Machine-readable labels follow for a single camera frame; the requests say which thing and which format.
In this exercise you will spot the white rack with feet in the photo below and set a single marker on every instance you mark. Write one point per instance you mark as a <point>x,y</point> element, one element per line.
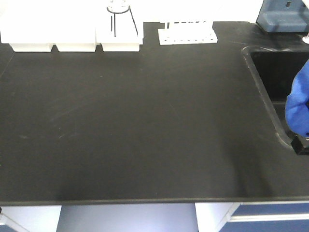
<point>69,25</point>

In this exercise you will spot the blue grey equipment base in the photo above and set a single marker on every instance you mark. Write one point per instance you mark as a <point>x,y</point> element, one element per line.
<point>284,16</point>

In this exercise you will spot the black lab sink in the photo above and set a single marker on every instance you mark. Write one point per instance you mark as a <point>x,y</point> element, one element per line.
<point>273,71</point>

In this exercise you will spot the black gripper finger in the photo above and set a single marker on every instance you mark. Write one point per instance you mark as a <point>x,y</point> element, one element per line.
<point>300,145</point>

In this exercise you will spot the white test tube rack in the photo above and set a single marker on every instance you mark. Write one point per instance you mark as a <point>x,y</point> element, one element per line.
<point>187,32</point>

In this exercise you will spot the blue cloth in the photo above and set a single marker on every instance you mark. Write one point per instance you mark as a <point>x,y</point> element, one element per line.
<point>297,104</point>

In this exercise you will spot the glass erlenmeyer flask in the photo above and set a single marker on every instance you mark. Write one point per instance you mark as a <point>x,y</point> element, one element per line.
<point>122,20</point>

